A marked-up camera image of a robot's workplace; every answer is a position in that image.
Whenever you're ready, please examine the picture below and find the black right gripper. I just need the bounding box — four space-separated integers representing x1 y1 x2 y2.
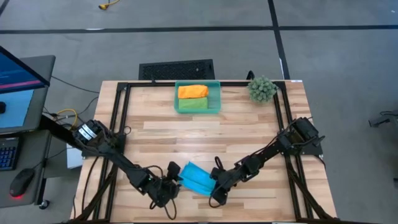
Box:
210 156 248 206

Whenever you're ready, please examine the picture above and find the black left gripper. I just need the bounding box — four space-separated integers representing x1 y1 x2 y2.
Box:
144 161 182 209

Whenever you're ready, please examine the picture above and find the blue microfiber towel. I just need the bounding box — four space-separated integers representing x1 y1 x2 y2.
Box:
178 161 218 197

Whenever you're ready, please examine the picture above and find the green microfiber towel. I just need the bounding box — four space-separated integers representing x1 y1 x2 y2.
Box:
178 96 208 111

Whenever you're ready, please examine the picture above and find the orange microfiber towel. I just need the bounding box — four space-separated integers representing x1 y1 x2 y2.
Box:
177 84 209 100

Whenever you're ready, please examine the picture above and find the teal translucent plastic basket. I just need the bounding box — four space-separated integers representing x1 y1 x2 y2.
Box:
174 80 221 114

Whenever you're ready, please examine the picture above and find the white box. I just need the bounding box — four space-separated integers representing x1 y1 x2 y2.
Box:
66 142 85 169

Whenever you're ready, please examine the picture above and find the small green artificial plant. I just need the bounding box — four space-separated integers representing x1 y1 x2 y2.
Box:
247 75 277 103

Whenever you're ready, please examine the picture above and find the grey desk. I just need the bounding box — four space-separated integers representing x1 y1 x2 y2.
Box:
0 129 52 208

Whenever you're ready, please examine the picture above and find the black computer mouse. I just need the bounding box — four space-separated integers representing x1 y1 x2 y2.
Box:
9 167 36 198

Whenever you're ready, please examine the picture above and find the black keyboard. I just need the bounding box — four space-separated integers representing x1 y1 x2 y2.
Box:
0 136 19 171

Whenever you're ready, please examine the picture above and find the black monitor with dark screen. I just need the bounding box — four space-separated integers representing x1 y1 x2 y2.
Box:
0 45 50 94

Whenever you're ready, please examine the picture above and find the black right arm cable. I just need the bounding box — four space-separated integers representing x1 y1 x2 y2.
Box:
208 116 313 208

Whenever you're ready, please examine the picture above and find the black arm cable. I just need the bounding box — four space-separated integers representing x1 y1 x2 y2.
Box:
208 116 313 208
145 164 178 221

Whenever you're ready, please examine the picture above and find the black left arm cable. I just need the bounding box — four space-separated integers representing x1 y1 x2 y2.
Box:
145 164 178 221

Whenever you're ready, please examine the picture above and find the yellow floor cable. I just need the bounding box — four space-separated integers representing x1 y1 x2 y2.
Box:
55 108 78 129

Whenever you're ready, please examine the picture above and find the black floor cable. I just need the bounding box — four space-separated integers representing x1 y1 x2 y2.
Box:
51 75 100 94

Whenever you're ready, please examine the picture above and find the black floor stand with cables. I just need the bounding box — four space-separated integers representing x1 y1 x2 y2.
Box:
368 110 398 128

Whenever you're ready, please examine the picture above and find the yellow cable plug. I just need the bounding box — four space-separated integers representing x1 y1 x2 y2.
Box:
98 0 121 10

